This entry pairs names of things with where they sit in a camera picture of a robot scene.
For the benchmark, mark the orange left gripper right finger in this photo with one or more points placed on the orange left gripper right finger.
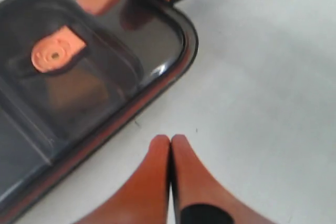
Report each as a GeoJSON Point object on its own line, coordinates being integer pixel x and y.
{"type": "Point", "coordinates": [198, 196]}

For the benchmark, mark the dark transparent lunch box lid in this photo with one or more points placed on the dark transparent lunch box lid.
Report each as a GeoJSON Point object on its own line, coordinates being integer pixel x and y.
{"type": "Point", "coordinates": [138, 48]}

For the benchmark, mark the yellow toy cheese wedge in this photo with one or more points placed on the yellow toy cheese wedge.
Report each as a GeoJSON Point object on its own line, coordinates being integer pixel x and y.
{"type": "Point", "coordinates": [74, 94]}

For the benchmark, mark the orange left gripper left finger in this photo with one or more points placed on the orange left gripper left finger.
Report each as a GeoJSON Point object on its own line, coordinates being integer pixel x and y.
{"type": "Point", "coordinates": [144, 197]}

